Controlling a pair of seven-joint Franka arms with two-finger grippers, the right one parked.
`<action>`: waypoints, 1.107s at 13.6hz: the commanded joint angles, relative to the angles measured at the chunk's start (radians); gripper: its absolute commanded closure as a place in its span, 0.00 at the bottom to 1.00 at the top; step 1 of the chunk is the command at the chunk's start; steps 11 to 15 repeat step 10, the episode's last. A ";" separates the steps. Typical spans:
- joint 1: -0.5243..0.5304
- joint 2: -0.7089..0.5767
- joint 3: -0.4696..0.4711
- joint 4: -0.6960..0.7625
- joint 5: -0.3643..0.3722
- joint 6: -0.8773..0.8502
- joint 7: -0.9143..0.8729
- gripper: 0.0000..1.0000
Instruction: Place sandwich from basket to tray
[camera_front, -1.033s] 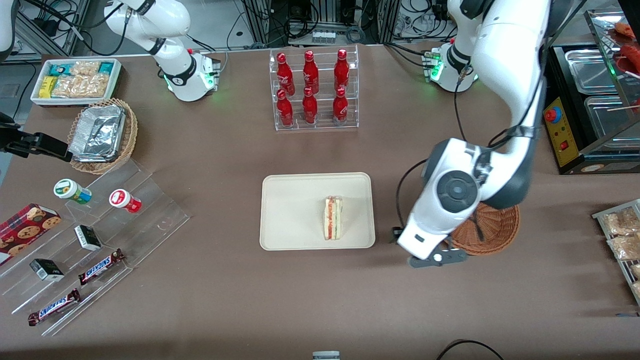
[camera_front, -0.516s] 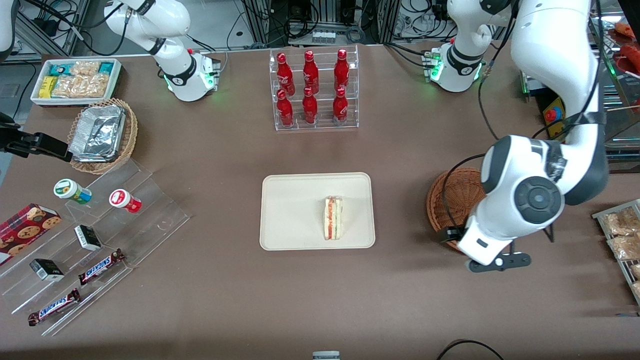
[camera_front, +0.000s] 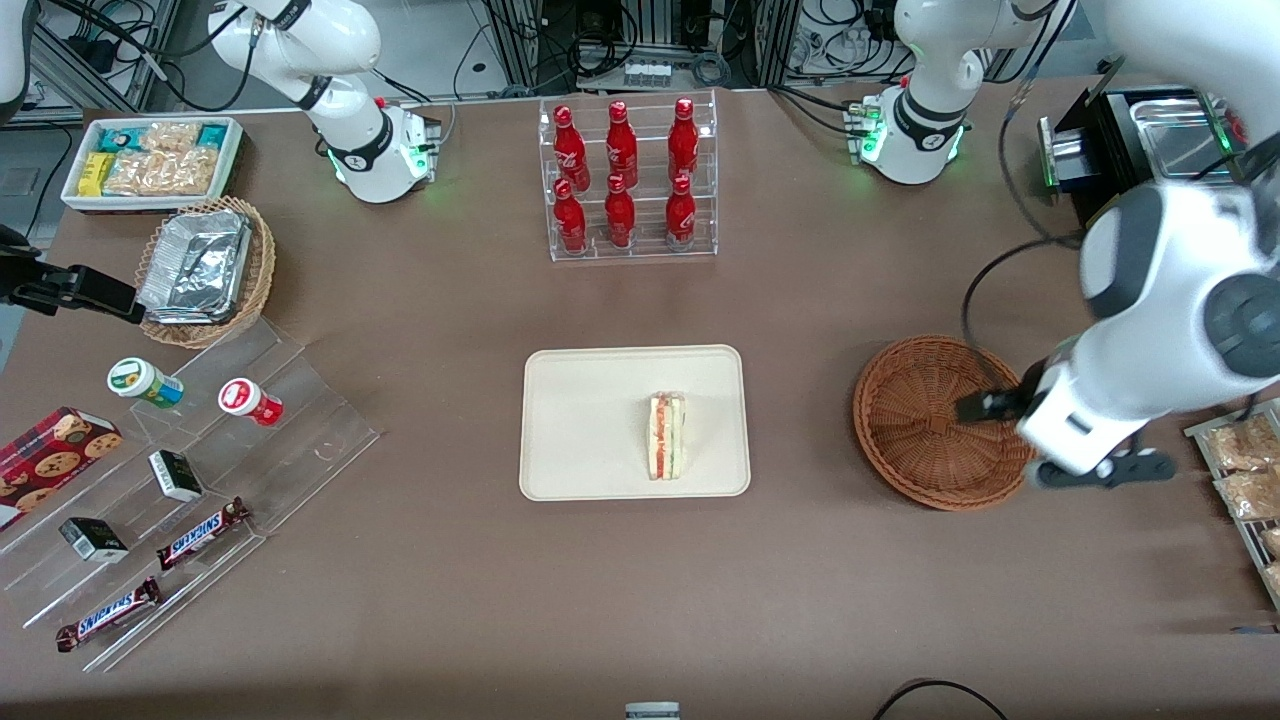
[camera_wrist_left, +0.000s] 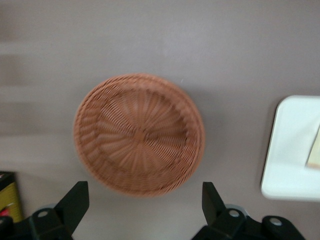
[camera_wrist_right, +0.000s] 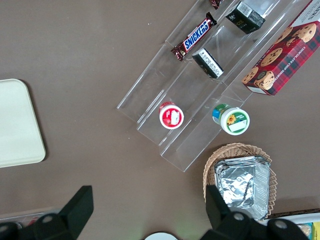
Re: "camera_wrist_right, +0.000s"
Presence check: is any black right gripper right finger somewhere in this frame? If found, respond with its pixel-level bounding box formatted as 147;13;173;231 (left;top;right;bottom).
199;184;311;240

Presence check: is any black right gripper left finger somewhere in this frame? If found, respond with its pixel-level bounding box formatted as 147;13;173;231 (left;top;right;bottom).
0;185;95;240

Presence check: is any light wicker basket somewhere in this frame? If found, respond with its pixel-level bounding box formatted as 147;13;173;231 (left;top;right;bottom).
202;142;278;221

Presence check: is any cream plastic tray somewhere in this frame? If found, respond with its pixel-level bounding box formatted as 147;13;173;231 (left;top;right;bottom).
0;78;47;169

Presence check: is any aluminium foil container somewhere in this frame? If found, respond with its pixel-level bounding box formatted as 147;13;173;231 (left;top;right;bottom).
213;155;272;221

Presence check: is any white snack bin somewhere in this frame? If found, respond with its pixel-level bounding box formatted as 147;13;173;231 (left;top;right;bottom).
266;212;320;240

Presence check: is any clear rice cracker pack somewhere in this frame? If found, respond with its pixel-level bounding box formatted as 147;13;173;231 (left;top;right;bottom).
298;223;313;238

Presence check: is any yellow snack packet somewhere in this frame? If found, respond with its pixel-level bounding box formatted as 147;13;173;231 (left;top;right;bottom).
311;221;320;240

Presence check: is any green lidded sunflower cup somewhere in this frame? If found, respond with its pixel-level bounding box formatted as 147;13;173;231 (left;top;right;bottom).
211;103;251;136

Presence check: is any red lidded yogurt cup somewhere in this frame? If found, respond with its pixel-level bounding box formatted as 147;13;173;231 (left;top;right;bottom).
158;101;185;130

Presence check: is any clear acrylic tiered stand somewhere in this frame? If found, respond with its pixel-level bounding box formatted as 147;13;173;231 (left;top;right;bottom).
116;0;316;173

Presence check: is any small black carton box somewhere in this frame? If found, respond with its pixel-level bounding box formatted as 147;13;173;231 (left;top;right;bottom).
191;47;225;80
225;0;266;35

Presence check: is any red tartan cookie box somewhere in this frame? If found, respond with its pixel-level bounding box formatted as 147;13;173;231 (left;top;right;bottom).
241;0;320;97

